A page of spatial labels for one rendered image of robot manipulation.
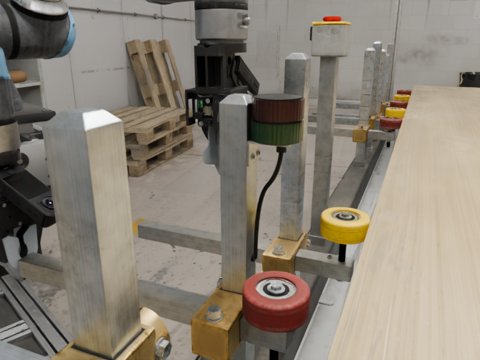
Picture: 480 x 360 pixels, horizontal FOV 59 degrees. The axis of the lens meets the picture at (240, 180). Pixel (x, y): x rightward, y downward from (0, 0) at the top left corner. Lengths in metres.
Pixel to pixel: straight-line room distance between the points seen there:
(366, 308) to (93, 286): 0.31
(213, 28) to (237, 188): 0.22
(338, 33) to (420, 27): 7.27
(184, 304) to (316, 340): 0.40
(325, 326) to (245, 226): 0.47
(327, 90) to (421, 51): 7.26
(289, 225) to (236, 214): 0.28
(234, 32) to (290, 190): 0.30
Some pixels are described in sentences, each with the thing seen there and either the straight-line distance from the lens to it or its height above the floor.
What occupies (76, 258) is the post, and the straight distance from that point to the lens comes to 0.31.
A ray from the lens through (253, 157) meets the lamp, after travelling 0.49.
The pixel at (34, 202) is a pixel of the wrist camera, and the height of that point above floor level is 0.97.
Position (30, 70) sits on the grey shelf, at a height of 0.97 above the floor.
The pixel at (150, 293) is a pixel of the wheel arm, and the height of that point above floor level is 0.86.
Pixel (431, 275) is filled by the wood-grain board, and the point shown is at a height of 0.90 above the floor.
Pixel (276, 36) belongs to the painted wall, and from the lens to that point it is 8.35.
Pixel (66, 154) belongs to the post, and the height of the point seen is 1.12.
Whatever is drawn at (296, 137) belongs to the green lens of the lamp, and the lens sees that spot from 0.47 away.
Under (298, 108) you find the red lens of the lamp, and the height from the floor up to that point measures 1.12.
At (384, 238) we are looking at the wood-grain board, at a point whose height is 0.90.
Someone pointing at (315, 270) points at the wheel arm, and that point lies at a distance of 0.77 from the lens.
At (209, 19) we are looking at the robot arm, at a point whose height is 1.21.
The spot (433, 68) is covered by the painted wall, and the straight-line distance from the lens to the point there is 8.25.
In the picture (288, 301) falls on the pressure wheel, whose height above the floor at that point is 0.91.
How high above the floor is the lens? 1.18
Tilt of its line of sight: 18 degrees down
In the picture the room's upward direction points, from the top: straight up
